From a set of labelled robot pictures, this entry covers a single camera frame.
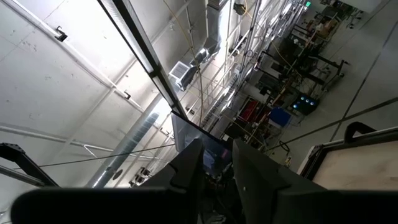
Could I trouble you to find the red background cabinet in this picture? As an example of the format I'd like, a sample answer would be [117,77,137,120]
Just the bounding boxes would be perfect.
[238,98,260,123]

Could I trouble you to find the black table corner handle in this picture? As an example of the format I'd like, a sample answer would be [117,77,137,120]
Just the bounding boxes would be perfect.
[343,121,377,143]

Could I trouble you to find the black computer blue lights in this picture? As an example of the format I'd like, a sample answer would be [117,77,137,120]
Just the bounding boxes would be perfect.
[291,93,318,116]

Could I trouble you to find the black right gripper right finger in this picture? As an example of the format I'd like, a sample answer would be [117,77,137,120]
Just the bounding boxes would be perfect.
[231,139,326,224]

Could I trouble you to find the overhead LED light bar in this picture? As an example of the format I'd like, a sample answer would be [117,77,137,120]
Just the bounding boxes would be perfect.
[96,0,188,119]

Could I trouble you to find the silver round wall duct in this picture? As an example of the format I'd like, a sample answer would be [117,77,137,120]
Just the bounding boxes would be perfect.
[85,110,161,189]

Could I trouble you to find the blue storage box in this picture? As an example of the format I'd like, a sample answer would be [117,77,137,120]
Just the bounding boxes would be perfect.
[267,106,292,129]

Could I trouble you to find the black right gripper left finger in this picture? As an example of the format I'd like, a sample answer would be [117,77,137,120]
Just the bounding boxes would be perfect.
[139,138,206,224]

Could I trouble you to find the tilted black display screen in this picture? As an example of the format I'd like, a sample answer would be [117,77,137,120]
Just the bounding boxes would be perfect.
[170,111,233,179]

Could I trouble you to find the rectangular metal ceiling duct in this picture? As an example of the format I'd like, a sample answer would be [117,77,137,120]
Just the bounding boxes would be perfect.
[194,0,225,65]

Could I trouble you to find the white ceiling air vent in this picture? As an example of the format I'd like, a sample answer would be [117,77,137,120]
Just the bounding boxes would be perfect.
[169,60,198,91]

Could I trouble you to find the thin black rig strut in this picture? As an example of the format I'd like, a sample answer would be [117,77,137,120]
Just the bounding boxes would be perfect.
[264,96,398,151]

